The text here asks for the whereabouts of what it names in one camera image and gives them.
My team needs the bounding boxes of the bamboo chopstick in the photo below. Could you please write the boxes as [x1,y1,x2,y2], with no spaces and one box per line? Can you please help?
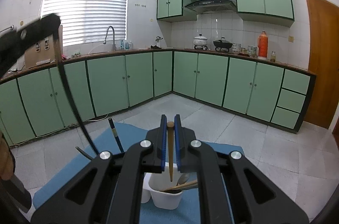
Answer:
[162,180,198,192]
[167,121,175,182]

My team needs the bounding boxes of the black chopstick gold band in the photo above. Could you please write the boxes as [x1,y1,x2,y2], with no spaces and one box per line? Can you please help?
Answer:
[53,30,99,155]
[108,118,124,153]

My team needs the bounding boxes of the grey metal chopstick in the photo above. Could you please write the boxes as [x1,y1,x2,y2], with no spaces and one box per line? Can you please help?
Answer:
[75,146,94,161]

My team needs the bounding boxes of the slim silver spoon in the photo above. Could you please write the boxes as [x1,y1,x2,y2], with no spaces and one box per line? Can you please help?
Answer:
[177,173,190,186]

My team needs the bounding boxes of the green lower kitchen cabinets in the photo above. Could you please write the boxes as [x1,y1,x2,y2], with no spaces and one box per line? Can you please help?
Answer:
[1,49,316,145]

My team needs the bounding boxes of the chrome kitchen faucet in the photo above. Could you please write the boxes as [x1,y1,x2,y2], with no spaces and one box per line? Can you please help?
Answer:
[103,25,117,52]

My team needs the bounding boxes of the person's left hand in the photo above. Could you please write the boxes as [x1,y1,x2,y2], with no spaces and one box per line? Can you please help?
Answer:
[0,132,15,181]

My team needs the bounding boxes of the cardboard box with label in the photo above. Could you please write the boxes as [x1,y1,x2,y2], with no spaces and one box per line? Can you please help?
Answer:
[24,35,55,68]

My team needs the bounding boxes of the blue tablecloth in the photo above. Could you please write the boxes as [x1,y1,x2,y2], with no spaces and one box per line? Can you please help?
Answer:
[32,121,246,224]

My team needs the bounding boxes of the white double utensil holder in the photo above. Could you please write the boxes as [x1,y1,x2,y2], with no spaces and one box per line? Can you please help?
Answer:
[142,162,198,210]

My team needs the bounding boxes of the white window blinds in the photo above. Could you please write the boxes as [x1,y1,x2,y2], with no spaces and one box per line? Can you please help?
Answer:
[41,0,128,46]

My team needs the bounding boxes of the small glass jar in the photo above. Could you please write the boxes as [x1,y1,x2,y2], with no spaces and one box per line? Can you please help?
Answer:
[270,51,276,62]

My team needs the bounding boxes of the patterned ceramic jar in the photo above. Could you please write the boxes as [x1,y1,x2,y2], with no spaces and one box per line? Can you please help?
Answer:
[232,43,241,54]
[248,45,257,57]

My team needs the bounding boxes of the black wok with lid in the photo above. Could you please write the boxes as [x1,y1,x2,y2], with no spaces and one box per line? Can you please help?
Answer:
[213,37,233,52]

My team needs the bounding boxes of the orange thermos flask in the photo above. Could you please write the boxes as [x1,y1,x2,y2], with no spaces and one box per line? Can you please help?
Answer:
[257,31,268,59]

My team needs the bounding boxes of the wooden door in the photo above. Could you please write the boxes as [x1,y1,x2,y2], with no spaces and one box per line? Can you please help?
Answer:
[304,0,338,129]

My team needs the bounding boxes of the black range hood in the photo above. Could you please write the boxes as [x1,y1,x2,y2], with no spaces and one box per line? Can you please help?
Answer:
[185,0,237,14]

